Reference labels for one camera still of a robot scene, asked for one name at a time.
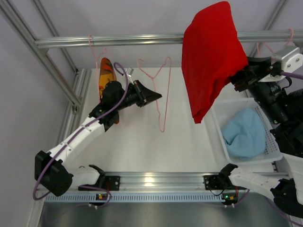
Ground pink hanger of red trousers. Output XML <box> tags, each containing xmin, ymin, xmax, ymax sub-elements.
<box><xmin>137</xmin><ymin>56</ymin><xmax>172</xmax><ymax>133</ymax></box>

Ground red trousers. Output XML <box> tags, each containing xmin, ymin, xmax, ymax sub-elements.
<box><xmin>181</xmin><ymin>1</ymin><xmax>248</xmax><ymax>124</ymax></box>

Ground pink hanger of blue garment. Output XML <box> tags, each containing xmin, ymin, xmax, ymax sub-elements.
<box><xmin>256</xmin><ymin>28</ymin><xmax>294</xmax><ymax>57</ymax></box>

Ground light blue garment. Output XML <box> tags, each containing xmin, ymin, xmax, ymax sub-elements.
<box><xmin>221</xmin><ymin>108</ymin><xmax>266</xmax><ymax>161</ymax></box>

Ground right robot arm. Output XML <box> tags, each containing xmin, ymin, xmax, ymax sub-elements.
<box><xmin>218</xmin><ymin>57</ymin><xmax>303</xmax><ymax>218</ymax></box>

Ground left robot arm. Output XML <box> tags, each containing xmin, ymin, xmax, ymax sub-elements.
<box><xmin>35</xmin><ymin>80</ymin><xmax>162</xmax><ymax>196</ymax></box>

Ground pink hanger with orange garment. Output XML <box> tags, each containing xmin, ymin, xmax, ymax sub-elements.
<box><xmin>88</xmin><ymin>35</ymin><xmax>107</xmax><ymax>102</ymax></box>

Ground orange patterned garment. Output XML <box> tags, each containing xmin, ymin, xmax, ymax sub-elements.
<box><xmin>98</xmin><ymin>58</ymin><xmax>123</xmax><ymax>112</ymax></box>

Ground white plastic basket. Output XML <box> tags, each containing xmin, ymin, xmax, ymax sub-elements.
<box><xmin>211</xmin><ymin>98</ymin><xmax>283</xmax><ymax>166</ymax></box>

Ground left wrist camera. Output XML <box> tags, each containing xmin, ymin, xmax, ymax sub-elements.
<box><xmin>126</xmin><ymin>68</ymin><xmax>134</xmax><ymax>83</ymax></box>

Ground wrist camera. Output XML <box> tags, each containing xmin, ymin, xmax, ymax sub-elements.
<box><xmin>126</xmin><ymin>68</ymin><xmax>134</xmax><ymax>83</ymax></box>
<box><xmin>271</xmin><ymin>46</ymin><xmax>303</xmax><ymax>73</ymax></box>

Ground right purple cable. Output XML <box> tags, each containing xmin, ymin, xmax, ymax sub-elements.
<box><xmin>279</xmin><ymin>70</ymin><xmax>303</xmax><ymax>81</ymax></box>

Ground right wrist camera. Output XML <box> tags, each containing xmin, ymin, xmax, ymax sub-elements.
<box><xmin>271</xmin><ymin>46</ymin><xmax>303</xmax><ymax>73</ymax></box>

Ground aluminium hanging rail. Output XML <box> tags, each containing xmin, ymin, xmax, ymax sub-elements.
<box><xmin>35</xmin><ymin>30</ymin><xmax>303</xmax><ymax>49</ymax></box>

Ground right aluminium frame post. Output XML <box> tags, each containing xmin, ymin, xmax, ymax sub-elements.
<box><xmin>243</xmin><ymin>0</ymin><xmax>303</xmax><ymax>60</ymax></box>

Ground aluminium frame post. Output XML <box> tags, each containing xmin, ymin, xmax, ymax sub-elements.
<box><xmin>243</xmin><ymin>0</ymin><xmax>303</xmax><ymax>60</ymax></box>
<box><xmin>0</xmin><ymin>0</ymin><xmax>81</xmax><ymax>114</ymax></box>

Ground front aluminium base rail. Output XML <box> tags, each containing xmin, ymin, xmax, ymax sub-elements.
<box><xmin>35</xmin><ymin>171</ymin><xmax>294</xmax><ymax>192</ymax></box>

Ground slotted cable duct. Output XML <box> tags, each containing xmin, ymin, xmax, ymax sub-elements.
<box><xmin>45</xmin><ymin>192</ymin><xmax>225</xmax><ymax>203</ymax></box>

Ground left aluminium frame post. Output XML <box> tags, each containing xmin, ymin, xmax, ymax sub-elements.
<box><xmin>0</xmin><ymin>0</ymin><xmax>81</xmax><ymax>114</ymax></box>

